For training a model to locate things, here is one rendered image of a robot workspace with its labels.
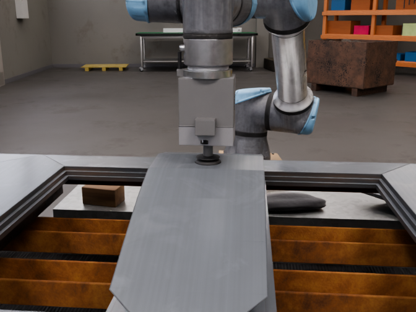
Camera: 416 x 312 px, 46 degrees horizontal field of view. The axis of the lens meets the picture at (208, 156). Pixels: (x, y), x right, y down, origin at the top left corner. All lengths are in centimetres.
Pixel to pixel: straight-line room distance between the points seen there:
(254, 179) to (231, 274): 19
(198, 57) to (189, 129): 11
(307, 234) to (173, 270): 57
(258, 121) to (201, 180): 78
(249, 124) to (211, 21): 80
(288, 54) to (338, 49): 679
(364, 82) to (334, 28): 431
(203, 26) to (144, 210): 27
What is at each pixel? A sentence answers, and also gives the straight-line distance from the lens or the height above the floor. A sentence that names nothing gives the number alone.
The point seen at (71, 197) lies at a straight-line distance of 143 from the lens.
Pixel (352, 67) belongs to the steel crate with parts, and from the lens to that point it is 793.
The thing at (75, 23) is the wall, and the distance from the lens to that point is 1262.
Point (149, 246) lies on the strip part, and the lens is 62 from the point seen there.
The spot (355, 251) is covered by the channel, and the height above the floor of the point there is 71.
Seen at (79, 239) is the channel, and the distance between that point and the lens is 110.
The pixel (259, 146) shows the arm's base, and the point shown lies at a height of 79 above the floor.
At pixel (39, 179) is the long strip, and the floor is 84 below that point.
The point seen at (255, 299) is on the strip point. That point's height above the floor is 87.
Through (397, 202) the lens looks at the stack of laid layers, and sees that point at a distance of 99.
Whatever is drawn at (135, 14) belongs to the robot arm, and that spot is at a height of 118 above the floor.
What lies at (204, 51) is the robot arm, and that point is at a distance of 72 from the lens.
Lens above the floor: 117
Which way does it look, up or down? 16 degrees down
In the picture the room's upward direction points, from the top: straight up
